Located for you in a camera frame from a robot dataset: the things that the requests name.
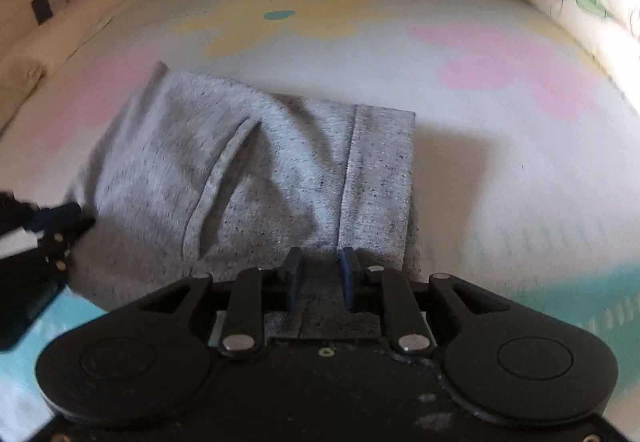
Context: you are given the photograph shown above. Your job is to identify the grey speckled pants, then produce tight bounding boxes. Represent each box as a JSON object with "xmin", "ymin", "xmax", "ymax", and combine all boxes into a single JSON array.
[{"xmin": 67, "ymin": 64, "xmax": 416, "ymax": 338}]

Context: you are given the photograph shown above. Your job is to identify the pastel floral bed sheet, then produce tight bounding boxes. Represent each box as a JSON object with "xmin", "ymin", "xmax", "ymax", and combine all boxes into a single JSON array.
[{"xmin": 1, "ymin": 0, "xmax": 639, "ymax": 438}]

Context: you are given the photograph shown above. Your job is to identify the cream rolled bed bumper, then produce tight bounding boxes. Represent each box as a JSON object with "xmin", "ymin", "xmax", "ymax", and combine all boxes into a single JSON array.
[{"xmin": 1, "ymin": 0, "xmax": 137, "ymax": 128}]

